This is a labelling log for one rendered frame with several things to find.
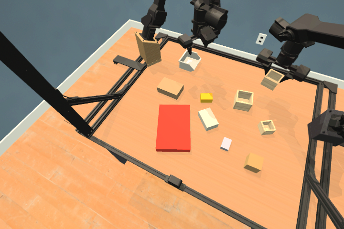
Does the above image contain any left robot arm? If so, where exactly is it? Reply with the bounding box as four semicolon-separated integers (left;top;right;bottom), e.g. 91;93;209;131
139;0;228;45

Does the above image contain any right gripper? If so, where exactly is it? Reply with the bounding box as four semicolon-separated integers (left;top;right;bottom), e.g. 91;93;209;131
256;48;311;83

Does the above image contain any red flat rectangular block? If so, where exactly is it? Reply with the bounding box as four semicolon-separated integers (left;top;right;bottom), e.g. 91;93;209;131
156;104;191;152

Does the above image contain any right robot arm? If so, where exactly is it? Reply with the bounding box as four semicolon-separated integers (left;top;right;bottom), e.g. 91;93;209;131
269;13;344;139

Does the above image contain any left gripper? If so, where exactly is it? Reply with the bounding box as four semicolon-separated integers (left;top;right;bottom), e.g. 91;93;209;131
177;19;206;55

